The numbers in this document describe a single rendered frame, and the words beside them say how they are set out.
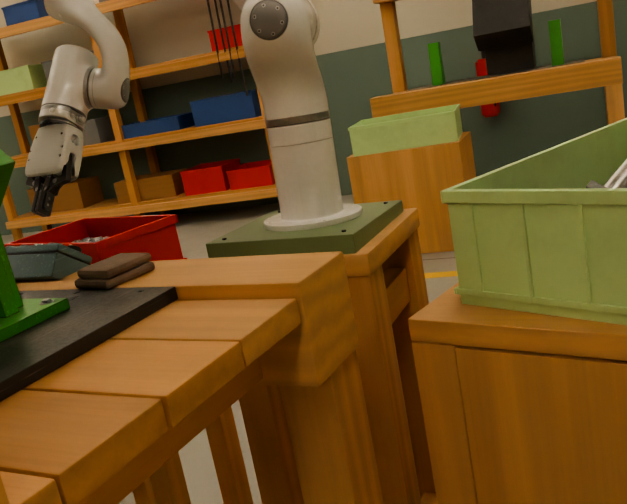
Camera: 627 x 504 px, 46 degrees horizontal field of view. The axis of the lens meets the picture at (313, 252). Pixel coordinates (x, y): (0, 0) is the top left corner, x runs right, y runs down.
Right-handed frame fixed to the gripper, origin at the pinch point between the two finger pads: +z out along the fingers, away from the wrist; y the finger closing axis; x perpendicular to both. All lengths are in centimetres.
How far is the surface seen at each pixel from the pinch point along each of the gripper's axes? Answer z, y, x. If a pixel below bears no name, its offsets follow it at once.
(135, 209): -172, 357, -385
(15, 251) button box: 11.0, -2.5, 5.3
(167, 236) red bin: -1.5, -9.4, -24.3
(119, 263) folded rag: 14.9, -29.5, 7.7
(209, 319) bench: 25, -52, 13
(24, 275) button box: 15.4, -6.3, 5.4
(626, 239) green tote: 12, -99, -2
